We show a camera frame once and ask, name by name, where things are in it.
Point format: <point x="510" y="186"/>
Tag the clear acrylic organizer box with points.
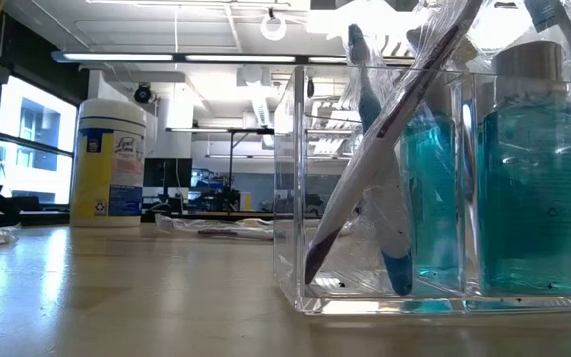
<point x="288" y="277"/>

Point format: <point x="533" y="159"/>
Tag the black framed window wall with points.
<point x="37" y="124"/>

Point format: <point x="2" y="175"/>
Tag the small blue mouthwash bottle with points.
<point x="528" y="198"/>
<point x="434" y="198"/>

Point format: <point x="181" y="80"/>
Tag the black wall monitor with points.
<point x="166" y="171"/>

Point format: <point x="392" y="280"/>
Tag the blue toothbrush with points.
<point x="545" y="15"/>
<point x="398" y="270"/>

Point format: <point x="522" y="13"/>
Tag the black aluminium rig frame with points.
<point x="42" y="217"/>

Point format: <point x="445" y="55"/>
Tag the long ceiling light fixture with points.
<point x="117" y="57"/>

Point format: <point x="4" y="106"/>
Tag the yellow white wipes canister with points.
<point x="107" y="173"/>

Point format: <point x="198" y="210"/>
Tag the black security camera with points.
<point x="143" y="94"/>

